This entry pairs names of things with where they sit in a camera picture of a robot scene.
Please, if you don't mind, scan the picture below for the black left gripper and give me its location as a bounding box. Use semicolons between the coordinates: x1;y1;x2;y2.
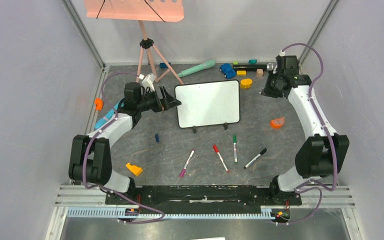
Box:
136;85;181;113

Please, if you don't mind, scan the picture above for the black framed whiteboard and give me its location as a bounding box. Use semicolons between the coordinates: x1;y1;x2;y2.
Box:
174;79;241;129

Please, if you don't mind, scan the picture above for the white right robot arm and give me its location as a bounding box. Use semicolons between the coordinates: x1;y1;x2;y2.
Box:
261;54;350;204

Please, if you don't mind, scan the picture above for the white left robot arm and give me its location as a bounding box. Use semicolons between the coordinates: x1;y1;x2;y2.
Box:
68;82;182;204

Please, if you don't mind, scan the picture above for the green whiteboard marker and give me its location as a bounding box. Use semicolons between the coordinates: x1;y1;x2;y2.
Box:
232;134;238;164

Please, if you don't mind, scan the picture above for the black whiteboard marker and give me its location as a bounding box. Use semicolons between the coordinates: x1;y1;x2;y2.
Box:
243;148;267;169

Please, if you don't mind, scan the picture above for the red whiteboard marker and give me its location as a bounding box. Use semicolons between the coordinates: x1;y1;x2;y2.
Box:
212;144;230;173

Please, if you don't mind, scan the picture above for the purple whiteboard marker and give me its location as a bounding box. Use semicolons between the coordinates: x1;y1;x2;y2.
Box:
179;149;195;178

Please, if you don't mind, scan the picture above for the beige wooden cube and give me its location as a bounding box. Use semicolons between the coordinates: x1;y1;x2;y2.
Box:
255;68;264;78

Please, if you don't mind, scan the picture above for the yellow oval block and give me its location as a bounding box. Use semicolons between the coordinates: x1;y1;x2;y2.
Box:
239;78;253;89

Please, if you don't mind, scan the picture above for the black silver microphone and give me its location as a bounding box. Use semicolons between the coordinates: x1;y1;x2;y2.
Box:
232;63;275;72

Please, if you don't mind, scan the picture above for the yellow rectangular block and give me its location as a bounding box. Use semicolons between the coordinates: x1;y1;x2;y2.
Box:
236;70;247;76

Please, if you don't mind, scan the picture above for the teal block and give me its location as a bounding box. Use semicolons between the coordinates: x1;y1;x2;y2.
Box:
248;59;258;65

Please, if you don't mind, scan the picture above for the orange semicircle block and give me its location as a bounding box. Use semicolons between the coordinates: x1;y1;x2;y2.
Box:
270;117;285;129

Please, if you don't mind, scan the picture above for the blue toy car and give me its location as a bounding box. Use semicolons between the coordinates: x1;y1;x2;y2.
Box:
219;63;237;79

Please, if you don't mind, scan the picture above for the blue toy microphone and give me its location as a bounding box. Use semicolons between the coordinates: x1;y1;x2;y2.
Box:
94;98;124;130

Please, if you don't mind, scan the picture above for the mint green toy microphone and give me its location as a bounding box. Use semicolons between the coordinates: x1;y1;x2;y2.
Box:
177;59;216;78

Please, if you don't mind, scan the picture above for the small orange block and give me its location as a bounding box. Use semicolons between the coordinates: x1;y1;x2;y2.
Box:
94;98;104;111

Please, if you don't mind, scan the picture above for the orange stair block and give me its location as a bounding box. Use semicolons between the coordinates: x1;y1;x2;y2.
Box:
125;162;143;177

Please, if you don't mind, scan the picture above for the pink music stand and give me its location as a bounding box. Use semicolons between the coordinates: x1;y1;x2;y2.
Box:
83;0;184;85

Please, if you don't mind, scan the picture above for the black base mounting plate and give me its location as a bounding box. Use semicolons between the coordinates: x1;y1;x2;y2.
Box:
112;184;303;215

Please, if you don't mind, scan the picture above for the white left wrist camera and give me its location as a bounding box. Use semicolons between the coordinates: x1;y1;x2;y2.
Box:
138;73;156;94

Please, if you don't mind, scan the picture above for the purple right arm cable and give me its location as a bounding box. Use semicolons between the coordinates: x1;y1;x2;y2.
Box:
274;43;339;227

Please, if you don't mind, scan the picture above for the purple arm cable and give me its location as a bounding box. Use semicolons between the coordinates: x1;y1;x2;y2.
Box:
81;72;166;226
274;43;339;227

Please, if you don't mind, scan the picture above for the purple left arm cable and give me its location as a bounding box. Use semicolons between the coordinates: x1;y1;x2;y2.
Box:
81;72;166;226

